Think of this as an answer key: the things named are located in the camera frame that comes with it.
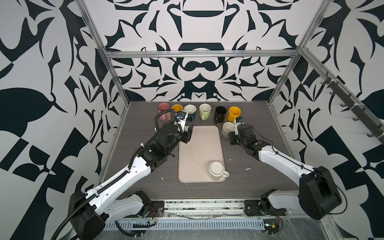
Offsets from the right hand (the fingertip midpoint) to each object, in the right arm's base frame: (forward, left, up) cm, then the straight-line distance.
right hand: (232, 132), depth 87 cm
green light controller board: (-43, -13, -15) cm, 48 cm away
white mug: (-20, +11, -6) cm, 23 cm away
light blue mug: (+21, +33, -2) cm, 40 cm away
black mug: (+17, +5, -5) cm, 19 cm away
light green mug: (+19, +15, -3) cm, 25 cm away
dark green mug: (+22, +24, -4) cm, 33 cm away
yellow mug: (+20, -6, -6) cm, 22 cm away
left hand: (-4, +25, +18) cm, 31 cm away
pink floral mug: (+22, +43, -1) cm, 48 cm away
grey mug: (+7, +1, -6) cm, 9 cm away
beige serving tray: (-8, +22, -15) cm, 28 cm away
